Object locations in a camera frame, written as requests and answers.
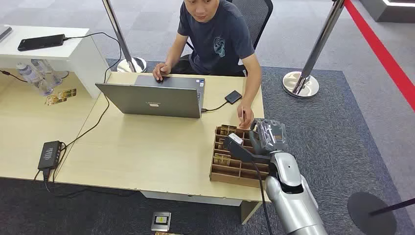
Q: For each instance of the person's right hand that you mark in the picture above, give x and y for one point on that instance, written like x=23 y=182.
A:
x=161 y=69

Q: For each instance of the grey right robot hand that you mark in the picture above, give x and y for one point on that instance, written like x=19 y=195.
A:
x=270 y=136

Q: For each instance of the person's left hand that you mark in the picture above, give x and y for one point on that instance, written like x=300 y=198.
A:
x=246 y=113

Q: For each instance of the person's left forearm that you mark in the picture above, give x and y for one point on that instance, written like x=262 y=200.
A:
x=253 y=81

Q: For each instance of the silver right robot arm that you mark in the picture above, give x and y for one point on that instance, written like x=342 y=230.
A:
x=293 y=201

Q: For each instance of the person's right forearm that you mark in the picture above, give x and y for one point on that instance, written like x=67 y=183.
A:
x=176 y=50

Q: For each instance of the gold card stack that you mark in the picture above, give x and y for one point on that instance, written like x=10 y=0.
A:
x=221 y=143
x=222 y=159
x=228 y=129

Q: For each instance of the wooden compartment card box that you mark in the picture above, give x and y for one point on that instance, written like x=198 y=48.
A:
x=238 y=170

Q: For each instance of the person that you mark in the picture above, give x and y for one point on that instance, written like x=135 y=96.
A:
x=220 y=39

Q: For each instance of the black external drive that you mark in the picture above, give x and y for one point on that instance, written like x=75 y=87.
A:
x=233 y=97

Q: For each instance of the grey laptop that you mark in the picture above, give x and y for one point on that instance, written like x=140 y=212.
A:
x=155 y=99

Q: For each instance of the dark grey rug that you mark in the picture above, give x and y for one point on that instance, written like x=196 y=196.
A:
x=324 y=129

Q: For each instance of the white shelf unit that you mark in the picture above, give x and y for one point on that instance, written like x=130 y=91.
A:
x=74 y=55

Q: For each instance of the black office chair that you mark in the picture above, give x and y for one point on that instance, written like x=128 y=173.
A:
x=253 y=16

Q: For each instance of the gold cards on desk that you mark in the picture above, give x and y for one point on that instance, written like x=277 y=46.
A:
x=61 y=96

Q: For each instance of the clear water bottle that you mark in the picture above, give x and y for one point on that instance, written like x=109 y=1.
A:
x=34 y=79
x=48 y=69

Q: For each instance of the black phone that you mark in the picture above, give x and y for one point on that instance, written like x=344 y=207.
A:
x=41 y=42

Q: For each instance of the black stanchion base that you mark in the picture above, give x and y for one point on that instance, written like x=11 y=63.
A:
x=371 y=214

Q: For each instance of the red barrier belt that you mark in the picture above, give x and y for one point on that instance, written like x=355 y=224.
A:
x=382 y=55

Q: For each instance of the black hub box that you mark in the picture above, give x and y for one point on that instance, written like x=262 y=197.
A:
x=49 y=155

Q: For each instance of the grey flat device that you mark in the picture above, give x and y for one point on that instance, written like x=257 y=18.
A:
x=4 y=32

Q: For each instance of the grey lit platform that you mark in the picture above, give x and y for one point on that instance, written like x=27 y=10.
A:
x=389 y=11

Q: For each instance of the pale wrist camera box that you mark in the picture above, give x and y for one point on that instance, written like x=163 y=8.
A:
x=235 y=138

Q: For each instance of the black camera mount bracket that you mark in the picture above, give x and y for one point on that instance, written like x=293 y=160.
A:
x=246 y=154

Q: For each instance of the chrome stanchion post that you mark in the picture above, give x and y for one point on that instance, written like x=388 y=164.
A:
x=124 y=42
x=308 y=68

